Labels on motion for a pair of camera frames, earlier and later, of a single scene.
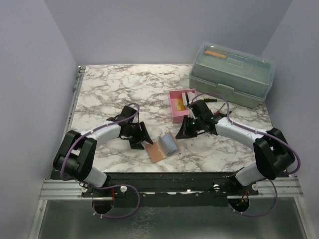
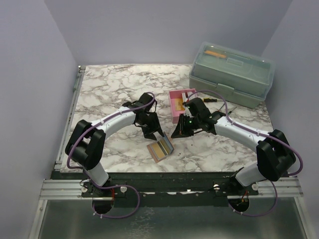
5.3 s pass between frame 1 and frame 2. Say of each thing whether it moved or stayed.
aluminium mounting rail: stayed
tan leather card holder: moved
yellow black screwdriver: stayed
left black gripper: moved
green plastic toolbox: stayed
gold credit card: stayed
